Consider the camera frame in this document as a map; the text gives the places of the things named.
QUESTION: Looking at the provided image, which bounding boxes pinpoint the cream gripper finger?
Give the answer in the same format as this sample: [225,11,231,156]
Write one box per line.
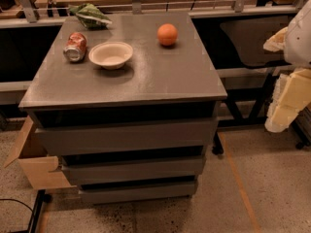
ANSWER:
[263,27,288,52]
[264,68,311,133]

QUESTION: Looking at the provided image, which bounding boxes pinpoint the grey bottom drawer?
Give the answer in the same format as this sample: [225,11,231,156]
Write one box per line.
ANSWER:
[79,181,197,204]

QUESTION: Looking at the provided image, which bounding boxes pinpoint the grey drawer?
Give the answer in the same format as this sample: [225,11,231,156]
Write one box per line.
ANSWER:
[36,118,218,155]
[79,181,197,204]
[62,155,206,185]

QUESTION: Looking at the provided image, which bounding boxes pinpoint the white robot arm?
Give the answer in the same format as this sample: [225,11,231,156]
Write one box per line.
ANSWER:
[263,1,311,133]

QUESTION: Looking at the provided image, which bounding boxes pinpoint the grey top drawer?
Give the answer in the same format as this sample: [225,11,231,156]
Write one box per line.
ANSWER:
[36,118,218,155]

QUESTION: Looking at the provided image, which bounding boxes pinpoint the grey drawer cabinet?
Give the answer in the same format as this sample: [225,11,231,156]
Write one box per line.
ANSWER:
[19,13,226,191]

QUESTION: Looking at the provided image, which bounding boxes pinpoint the grey middle drawer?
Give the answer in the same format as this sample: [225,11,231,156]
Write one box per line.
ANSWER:
[62,155,206,185]

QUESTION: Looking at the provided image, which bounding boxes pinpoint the orange fruit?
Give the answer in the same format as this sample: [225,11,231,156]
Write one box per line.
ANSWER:
[157,23,178,47]

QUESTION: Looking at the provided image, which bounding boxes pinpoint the white paper bowl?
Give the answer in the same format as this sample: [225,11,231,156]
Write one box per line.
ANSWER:
[88,42,133,70]

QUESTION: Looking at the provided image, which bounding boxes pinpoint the green chip bag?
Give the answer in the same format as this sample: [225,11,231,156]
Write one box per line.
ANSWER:
[69,3,112,29]

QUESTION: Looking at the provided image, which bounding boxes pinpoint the crushed red soda can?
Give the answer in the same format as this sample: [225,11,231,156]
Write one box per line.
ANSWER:
[63,32,86,62]

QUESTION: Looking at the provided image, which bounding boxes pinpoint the cardboard box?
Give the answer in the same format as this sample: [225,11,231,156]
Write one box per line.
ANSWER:
[4,116,71,190]

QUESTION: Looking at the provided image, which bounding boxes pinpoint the black floor cable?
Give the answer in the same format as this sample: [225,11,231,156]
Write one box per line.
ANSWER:
[0,198,35,215]

